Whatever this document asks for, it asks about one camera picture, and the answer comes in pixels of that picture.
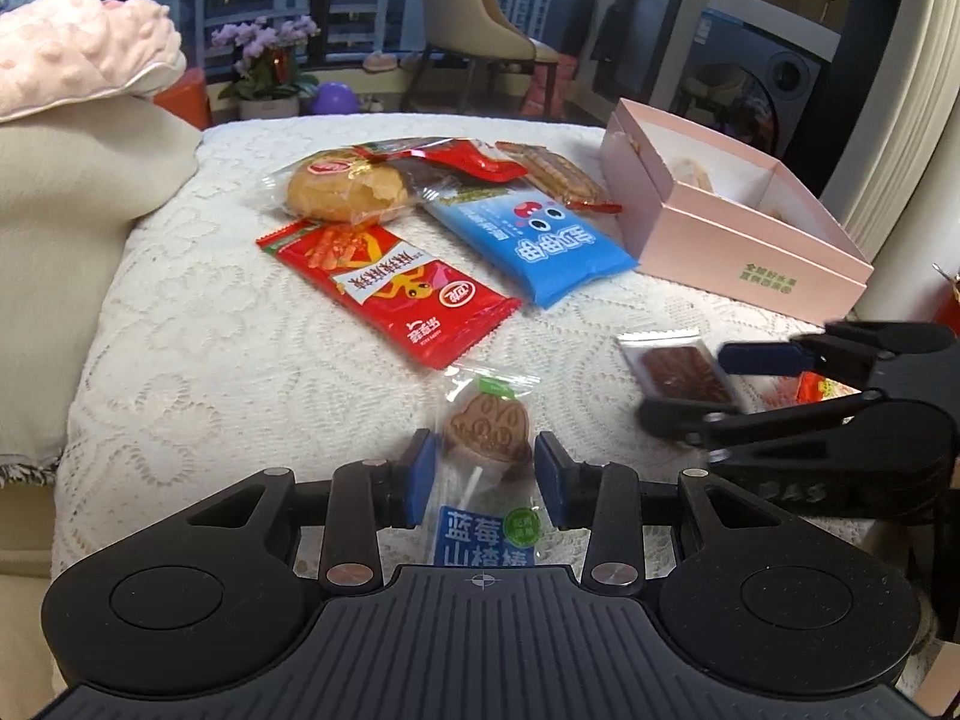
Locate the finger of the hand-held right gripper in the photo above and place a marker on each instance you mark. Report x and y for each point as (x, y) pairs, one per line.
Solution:
(675, 420)
(757, 358)

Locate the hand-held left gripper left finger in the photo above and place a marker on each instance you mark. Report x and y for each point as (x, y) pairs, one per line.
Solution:
(424, 476)

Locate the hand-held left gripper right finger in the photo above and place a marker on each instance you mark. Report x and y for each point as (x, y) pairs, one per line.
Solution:
(547, 476)

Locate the clear packet of dark jerky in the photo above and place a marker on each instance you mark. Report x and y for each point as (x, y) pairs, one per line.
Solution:
(675, 371)

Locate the clear lollipop packet blue label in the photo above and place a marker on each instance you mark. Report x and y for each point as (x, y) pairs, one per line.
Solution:
(487, 427)

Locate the pink cardboard box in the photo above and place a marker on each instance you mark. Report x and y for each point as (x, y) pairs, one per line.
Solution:
(720, 255)

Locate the large red snack packet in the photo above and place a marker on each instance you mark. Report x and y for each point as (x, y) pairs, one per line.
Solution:
(390, 292)

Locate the blue seaweed snack packet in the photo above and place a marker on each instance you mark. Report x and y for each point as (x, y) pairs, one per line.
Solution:
(540, 247)

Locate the red and yellow snack packet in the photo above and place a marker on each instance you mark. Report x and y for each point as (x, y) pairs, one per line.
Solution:
(821, 388)

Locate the pale bread in wrapper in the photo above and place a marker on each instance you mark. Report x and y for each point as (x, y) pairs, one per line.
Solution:
(694, 172)

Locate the clear packet of orange crackers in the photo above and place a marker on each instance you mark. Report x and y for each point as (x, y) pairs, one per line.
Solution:
(559, 176)

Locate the grey washing machine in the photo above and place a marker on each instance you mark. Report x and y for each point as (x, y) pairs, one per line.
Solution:
(787, 75)

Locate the wrapped round bread bun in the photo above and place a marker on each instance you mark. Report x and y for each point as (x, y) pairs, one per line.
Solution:
(345, 191)

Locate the cream curtain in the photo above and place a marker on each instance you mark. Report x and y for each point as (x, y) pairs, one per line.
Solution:
(900, 90)

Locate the small red wrapper packet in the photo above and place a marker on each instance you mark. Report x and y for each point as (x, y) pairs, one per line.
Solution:
(465, 157)

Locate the pink bag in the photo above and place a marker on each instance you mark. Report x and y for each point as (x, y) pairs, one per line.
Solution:
(547, 86)

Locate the black framed mirror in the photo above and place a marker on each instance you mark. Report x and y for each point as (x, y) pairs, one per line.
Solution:
(645, 30)

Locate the purple ball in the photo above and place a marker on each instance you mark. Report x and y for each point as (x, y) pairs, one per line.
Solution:
(335, 99)

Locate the pink slippers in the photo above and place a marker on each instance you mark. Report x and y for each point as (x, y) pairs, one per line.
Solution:
(379, 64)

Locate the beige pillow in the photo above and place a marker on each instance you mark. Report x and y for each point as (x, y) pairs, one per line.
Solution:
(67, 240)

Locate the potted purple orchid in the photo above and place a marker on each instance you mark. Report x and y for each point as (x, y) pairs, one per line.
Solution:
(262, 60)

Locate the orange stool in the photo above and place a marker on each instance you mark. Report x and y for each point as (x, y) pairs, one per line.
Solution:
(187, 97)

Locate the beige upholstered chair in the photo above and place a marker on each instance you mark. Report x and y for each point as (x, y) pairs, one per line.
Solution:
(465, 15)

